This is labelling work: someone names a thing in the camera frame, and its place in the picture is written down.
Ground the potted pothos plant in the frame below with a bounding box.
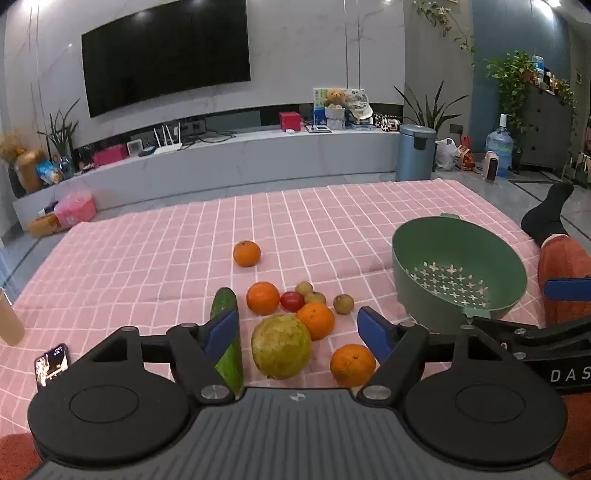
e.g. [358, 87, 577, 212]
[485, 51, 536, 134]

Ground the blue snack bag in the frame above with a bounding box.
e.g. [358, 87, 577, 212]
[36, 159, 63, 185]

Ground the orange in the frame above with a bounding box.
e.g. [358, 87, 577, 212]
[295, 302, 336, 341]
[329, 343, 377, 387]
[233, 240, 262, 268]
[246, 281, 281, 316]

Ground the person's left leg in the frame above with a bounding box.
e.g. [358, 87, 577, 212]
[0, 433, 43, 480]

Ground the grey cabinet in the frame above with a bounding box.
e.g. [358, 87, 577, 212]
[515, 83, 578, 174]

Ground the green cucumber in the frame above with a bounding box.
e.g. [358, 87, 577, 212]
[210, 287, 244, 397]

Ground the hanging vine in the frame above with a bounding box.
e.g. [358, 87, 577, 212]
[413, 0, 476, 56]

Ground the marble television console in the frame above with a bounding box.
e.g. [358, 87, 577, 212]
[11, 124, 402, 232]

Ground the pink storage box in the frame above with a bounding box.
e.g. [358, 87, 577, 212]
[54, 193, 97, 228]

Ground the blue-grey trash can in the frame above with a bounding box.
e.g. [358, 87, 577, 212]
[396, 124, 437, 182]

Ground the orange box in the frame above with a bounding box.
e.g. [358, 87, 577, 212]
[28, 216, 61, 238]

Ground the spiky potted plant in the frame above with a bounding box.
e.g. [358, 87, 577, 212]
[39, 99, 81, 178]

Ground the tall leafy floor plant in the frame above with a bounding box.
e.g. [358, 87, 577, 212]
[393, 80, 469, 134]

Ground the white plastic bag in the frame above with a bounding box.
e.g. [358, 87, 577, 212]
[435, 137, 462, 171]

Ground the red gift bag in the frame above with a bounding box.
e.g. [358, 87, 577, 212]
[457, 136, 483, 172]

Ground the person's right leg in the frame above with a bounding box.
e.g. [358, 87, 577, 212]
[538, 233, 591, 480]

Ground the white router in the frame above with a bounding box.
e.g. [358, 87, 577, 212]
[151, 122, 184, 155]

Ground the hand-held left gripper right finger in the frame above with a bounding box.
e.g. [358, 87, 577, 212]
[356, 306, 509, 403]

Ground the yellow-green guava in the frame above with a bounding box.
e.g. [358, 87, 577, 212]
[251, 315, 313, 380]

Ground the teddy bear bouquet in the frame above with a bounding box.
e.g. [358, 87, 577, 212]
[322, 89, 347, 129]

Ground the person's leg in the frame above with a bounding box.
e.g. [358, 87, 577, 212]
[0, 433, 43, 480]
[538, 233, 591, 480]

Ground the white cap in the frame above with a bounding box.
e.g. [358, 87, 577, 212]
[346, 102, 374, 124]

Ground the blue water jug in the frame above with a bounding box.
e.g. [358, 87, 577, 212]
[485, 114, 514, 178]

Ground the pink checked blanket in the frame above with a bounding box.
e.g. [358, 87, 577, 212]
[0, 179, 555, 444]

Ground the smartphone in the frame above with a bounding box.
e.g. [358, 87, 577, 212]
[34, 342, 70, 387]

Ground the black sock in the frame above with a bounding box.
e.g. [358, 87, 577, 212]
[521, 181, 575, 247]

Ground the wall television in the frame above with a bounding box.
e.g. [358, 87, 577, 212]
[81, 0, 252, 119]

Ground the green colander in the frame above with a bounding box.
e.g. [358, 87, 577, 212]
[392, 213, 528, 334]

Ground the small white heater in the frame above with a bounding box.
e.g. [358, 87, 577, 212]
[480, 151, 502, 182]

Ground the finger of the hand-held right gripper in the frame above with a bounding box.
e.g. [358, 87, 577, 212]
[543, 276, 591, 302]
[471, 318, 541, 344]

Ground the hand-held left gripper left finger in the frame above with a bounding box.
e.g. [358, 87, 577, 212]
[81, 308, 240, 403]

